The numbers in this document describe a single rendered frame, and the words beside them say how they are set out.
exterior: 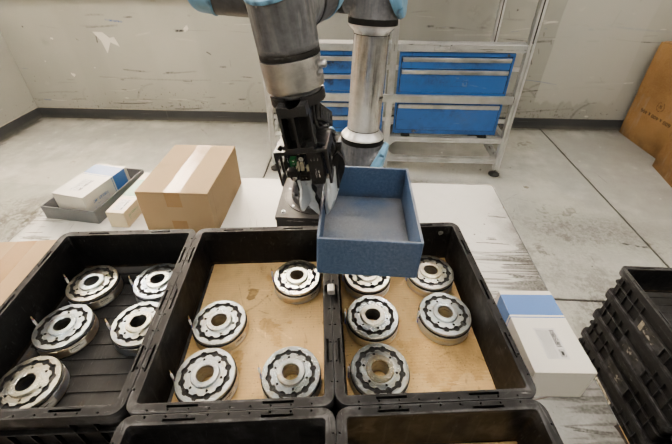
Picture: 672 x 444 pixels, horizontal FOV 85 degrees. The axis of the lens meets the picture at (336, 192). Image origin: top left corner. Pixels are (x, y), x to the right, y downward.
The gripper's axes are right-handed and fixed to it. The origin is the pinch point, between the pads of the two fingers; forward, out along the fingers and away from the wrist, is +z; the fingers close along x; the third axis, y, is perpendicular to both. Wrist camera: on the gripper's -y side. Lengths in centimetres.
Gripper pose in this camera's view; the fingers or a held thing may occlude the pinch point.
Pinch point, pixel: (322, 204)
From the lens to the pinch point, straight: 60.2
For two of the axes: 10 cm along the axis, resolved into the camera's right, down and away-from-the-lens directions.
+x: 9.9, -0.6, -1.5
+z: 1.4, 8.2, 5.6
